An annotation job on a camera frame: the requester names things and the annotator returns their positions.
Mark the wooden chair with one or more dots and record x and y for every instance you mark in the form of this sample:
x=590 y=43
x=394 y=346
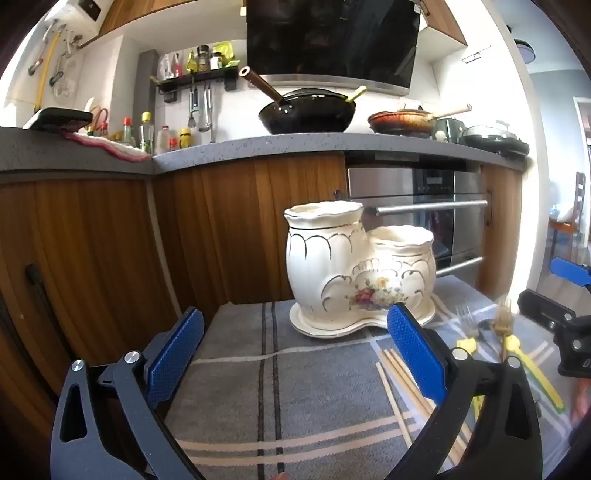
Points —
x=579 y=194

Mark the hanging slotted spatula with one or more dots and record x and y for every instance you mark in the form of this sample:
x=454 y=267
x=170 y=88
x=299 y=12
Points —
x=192 y=120

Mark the hanging metal tongs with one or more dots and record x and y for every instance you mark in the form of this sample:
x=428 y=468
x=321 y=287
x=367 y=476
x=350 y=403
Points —
x=205 y=110

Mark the black lidded electric pan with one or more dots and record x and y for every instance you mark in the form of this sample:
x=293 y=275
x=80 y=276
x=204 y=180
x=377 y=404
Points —
x=494 y=138

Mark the cream ceramic utensil holder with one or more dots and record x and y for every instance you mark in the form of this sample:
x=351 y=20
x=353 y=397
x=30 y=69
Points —
x=323 y=267

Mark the black wall shelf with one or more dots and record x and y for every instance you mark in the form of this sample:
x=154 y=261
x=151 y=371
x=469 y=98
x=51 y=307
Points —
x=198 y=77

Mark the round ceiling lamp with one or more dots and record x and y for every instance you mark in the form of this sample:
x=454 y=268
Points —
x=524 y=50

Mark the black flat tray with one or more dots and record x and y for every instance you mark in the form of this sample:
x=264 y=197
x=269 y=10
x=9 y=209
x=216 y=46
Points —
x=57 y=119

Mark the grey plaid cloth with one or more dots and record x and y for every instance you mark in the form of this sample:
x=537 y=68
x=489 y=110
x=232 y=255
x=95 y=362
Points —
x=277 y=392

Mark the yellow squeeze bottle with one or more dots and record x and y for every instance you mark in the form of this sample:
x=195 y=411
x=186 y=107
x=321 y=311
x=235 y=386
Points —
x=184 y=138

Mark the wooden upper cabinet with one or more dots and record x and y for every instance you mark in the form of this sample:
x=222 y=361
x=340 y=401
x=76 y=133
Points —
x=445 y=18
x=138 y=11

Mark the yellow-green bag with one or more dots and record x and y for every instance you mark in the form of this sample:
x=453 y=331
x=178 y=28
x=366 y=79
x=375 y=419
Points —
x=227 y=51

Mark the black range hood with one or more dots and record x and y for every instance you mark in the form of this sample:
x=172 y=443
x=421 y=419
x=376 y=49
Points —
x=323 y=41

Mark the glass spice jar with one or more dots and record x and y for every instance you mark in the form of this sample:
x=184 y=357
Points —
x=216 y=61

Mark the black wall box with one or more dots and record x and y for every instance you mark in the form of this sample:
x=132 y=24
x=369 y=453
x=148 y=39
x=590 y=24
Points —
x=90 y=9

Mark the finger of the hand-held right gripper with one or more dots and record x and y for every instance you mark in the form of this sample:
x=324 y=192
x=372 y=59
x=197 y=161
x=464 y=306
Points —
x=570 y=272
x=542 y=309

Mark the small red cap bottle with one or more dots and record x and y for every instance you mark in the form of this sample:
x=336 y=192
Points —
x=104 y=130

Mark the red cap sauce bottle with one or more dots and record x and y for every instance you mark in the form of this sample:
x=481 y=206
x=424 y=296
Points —
x=128 y=134

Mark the white plastic bottle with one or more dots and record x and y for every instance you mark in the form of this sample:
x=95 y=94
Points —
x=162 y=141

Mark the stainless built-in oven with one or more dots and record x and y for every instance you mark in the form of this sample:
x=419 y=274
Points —
x=415 y=184

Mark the clear plastic packet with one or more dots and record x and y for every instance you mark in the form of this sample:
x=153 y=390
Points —
x=166 y=68

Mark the green yellow packet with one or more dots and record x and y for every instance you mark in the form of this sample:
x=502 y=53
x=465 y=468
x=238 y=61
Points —
x=191 y=62

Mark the orange frying pan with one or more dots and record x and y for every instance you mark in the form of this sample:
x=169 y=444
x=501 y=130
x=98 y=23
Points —
x=399 y=121

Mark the yellow cap oil bottle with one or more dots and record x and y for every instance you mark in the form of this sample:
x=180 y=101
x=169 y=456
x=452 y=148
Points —
x=147 y=136

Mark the wooden base cabinets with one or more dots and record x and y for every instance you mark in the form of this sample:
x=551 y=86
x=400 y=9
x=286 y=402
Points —
x=115 y=230

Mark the dark green kitchen appliance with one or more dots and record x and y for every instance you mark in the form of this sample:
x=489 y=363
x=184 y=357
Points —
x=450 y=129

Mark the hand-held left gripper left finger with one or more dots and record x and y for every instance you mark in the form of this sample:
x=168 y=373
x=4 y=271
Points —
x=178 y=355

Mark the white wall outlet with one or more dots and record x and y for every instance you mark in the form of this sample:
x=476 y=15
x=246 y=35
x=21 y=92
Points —
x=471 y=57

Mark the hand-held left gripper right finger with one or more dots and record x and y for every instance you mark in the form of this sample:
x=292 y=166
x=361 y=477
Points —
x=415 y=355

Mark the red seasoning bottle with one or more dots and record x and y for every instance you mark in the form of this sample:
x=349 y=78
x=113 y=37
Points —
x=177 y=65

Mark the small dark red-cap bottle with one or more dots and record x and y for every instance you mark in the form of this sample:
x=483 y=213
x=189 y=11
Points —
x=173 y=145

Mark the dark pepper grinder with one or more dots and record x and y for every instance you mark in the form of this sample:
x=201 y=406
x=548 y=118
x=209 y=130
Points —
x=203 y=57

